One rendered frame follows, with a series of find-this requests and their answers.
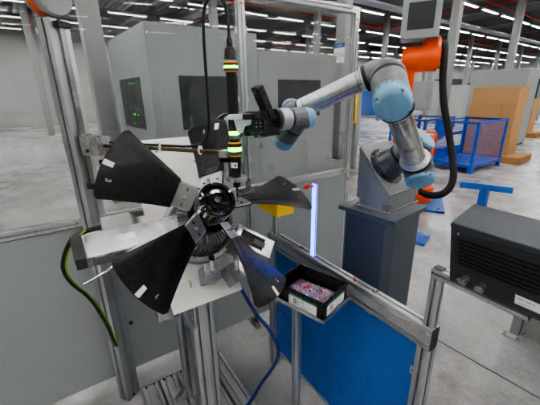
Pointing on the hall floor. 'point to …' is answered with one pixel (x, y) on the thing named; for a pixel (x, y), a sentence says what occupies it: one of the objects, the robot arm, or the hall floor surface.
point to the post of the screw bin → (296, 356)
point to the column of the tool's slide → (87, 201)
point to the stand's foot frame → (231, 384)
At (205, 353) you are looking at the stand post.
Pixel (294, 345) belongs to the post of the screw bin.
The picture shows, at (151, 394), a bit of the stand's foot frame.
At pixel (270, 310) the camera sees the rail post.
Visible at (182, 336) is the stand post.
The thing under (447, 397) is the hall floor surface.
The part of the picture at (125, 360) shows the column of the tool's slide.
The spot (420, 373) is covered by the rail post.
